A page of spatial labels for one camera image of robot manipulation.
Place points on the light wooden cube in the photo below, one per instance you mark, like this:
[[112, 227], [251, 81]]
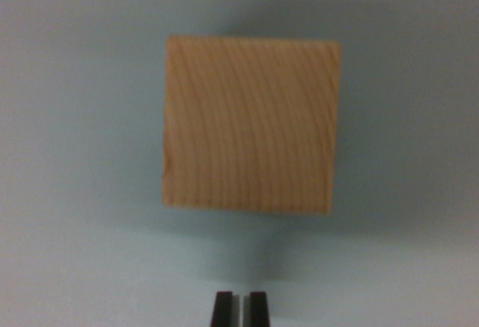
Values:
[[250, 125]]

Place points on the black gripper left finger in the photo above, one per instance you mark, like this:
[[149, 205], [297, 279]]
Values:
[[224, 312]]

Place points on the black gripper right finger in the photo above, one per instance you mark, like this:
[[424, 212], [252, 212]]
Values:
[[259, 312]]

